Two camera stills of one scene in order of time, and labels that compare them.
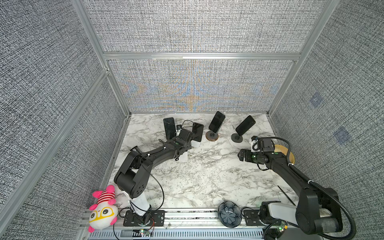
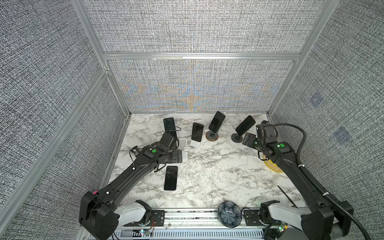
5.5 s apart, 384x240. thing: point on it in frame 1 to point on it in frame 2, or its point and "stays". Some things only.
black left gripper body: [189, 144] to [169, 155]
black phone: [170, 128] stays
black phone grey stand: [246, 124] stays
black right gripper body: [250, 156] to [258, 144]
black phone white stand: [197, 131] stays
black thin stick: [293, 203] stays
